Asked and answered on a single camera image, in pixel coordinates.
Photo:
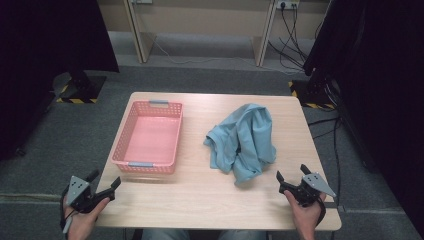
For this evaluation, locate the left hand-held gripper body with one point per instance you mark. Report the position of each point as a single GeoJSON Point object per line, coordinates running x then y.
{"type": "Point", "coordinates": [79, 193]}

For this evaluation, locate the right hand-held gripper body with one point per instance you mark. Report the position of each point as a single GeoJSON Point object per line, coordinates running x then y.
{"type": "Point", "coordinates": [315, 185]}

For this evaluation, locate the light blue shirt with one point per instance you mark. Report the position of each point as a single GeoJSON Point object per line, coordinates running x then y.
{"type": "Point", "coordinates": [246, 143]}

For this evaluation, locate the pink plastic basket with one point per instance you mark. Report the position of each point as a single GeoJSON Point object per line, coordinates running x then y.
{"type": "Point", "coordinates": [150, 140]}

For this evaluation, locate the person's left hand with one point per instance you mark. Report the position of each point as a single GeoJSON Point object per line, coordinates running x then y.
{"type": "Point", "coordinates": [81, 225]}

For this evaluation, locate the person's right hand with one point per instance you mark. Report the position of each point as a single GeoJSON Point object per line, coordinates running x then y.
{"type": "Point", "coordinates": [306, 218]}

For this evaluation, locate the person's right leg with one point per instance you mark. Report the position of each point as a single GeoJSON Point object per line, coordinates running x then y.
{"type": "Point", "coordinates": [243, 235]}

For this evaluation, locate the person's leg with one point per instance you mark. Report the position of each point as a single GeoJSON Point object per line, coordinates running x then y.
{"type": "Point", "coordinates": [166, 235]}
{"type": "Point", "coordinates": [243, 235]}

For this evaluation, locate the person's left leg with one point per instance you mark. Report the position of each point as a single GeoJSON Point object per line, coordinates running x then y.
{"type": "Point", "coordinates": [166, 235]}

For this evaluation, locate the black striped stand base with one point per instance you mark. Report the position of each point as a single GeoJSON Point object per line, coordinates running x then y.
{"type": "Point", "coordinates": [311, 95]}
{"type": "Point", "coordinates": [83, 88]}

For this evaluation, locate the black curtain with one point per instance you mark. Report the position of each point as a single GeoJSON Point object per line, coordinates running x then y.
{"type": "Point", "coordinates": [40, 50]}
{"type": "Point", "coordinates": [383, 83]}

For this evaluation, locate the white wall socket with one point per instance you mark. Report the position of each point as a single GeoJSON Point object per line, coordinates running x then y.
{"type": "Point", "coordinates": [286, 4]}

